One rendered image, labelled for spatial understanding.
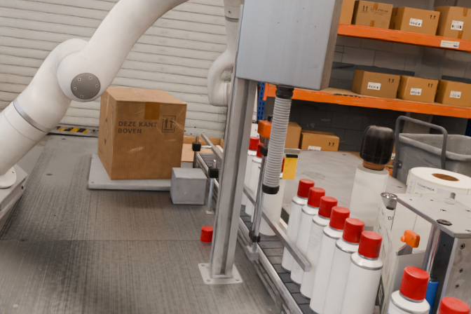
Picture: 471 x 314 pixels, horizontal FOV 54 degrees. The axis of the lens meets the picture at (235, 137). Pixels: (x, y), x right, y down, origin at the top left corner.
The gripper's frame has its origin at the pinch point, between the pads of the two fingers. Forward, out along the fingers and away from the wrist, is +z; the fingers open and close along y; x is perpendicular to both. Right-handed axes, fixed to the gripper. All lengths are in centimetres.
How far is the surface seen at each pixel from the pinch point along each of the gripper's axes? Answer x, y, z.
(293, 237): -45.3, -2.0, 15.8
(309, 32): -64, -7, -22
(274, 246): -31.0, -0.8, 19.4
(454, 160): 109, 177, -18
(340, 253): -67, -2, 16
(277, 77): -59, -11, -15
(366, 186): -30.8, 25.0, 4.3
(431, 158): 125, 172, -20
